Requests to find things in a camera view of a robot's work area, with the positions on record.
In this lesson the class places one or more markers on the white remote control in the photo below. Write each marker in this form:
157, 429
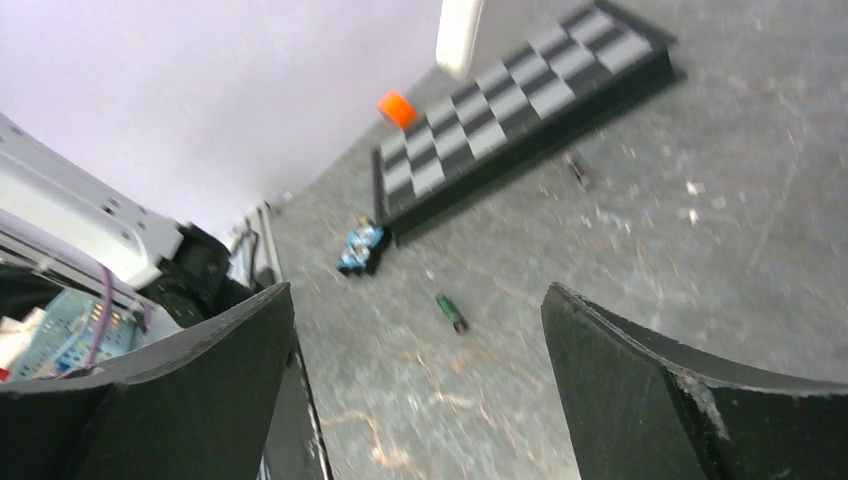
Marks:
457, 30

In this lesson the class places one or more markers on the black white chessboard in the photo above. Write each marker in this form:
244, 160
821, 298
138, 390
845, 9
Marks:
559, 83

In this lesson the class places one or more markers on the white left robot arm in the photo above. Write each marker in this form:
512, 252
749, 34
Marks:
179, 267

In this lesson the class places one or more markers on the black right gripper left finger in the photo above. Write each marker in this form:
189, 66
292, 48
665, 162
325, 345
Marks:
214, 401

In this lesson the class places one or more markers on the green battery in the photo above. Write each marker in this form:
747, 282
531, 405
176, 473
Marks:
452, 313

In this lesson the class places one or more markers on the orange tape roll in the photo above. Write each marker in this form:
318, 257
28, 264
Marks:
396, 109

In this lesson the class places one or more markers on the dark battery near chessboard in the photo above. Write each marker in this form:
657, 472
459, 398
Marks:
580, 174

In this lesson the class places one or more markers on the blue owl eraser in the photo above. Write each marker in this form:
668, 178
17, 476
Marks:
363, 250

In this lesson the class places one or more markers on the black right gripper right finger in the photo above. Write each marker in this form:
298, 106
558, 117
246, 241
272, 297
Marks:
640, 405

